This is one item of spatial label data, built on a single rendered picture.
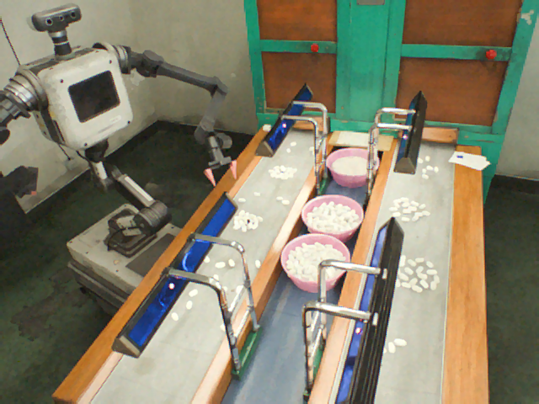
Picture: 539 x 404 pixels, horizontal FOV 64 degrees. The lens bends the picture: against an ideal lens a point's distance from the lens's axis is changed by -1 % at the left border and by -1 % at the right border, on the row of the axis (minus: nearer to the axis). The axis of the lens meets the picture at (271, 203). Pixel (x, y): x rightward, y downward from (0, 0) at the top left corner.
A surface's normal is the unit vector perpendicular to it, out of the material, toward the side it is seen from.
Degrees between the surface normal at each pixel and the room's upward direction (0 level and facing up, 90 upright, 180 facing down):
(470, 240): 0
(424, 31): 90
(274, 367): 0
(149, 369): 0
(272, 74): 90
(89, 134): 90
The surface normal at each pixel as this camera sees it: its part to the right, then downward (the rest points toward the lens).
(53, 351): -0.08, -0.80
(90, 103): 0.81, 0.30
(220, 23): -0.43, 0.57
